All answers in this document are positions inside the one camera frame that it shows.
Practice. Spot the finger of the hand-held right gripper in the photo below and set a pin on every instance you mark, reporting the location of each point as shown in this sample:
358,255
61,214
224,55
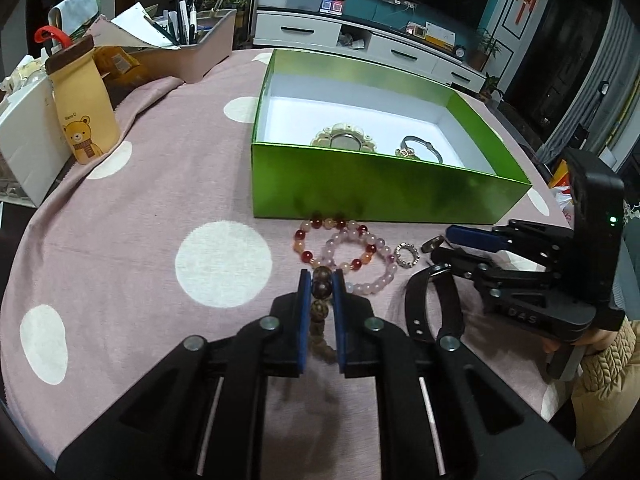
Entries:
470,237
460,267

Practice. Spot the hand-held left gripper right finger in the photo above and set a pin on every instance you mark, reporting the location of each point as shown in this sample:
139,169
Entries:
338,320

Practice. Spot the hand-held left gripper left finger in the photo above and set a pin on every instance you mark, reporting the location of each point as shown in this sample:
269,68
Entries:
302,320

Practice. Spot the black wristband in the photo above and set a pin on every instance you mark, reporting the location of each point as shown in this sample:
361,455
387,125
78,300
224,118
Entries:
412,305

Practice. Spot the green cardboard box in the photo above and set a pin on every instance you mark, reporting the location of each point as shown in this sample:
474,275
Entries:
375,185

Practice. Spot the person's right forearm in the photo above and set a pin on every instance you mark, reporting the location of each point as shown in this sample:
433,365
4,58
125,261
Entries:
610,390

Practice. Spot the person's right hand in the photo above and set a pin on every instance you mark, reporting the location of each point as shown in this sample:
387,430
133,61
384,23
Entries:
595,341

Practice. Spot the orange paper bag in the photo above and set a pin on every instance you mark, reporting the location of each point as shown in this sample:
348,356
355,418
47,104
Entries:
561,175

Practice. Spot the striped grey curtain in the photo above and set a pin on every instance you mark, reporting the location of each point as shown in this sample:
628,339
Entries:
595,110

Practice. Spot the silver bangle with gold charm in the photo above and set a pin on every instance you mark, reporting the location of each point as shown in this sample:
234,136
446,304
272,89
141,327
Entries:
406,152

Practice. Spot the small potted plant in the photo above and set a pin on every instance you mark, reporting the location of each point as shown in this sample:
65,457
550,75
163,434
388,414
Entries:
491,89

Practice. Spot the small table clock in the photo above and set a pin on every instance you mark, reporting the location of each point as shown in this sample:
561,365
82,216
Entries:
460,51

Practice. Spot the yellow flat box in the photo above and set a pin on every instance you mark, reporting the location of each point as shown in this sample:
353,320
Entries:
440,35

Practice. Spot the small white device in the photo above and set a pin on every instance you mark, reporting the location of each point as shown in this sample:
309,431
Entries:
415,30

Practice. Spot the white television cabinet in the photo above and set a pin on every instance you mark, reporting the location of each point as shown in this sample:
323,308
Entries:
300,30

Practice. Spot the pink desk organizer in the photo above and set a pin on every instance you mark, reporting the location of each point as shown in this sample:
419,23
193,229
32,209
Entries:
210,55

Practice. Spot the yellow bear bottle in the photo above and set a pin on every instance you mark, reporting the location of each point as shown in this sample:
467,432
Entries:
85,105

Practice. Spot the yellow snack bag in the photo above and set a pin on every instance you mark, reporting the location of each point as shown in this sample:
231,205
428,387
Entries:
117,60

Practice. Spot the white cardboard box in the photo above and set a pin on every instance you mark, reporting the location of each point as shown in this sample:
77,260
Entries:
30,150

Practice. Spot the white paper sheets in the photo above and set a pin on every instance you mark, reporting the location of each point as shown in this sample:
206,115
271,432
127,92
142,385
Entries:
142,25

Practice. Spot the white green printed bag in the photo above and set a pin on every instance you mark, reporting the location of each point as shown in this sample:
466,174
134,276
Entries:
75,12

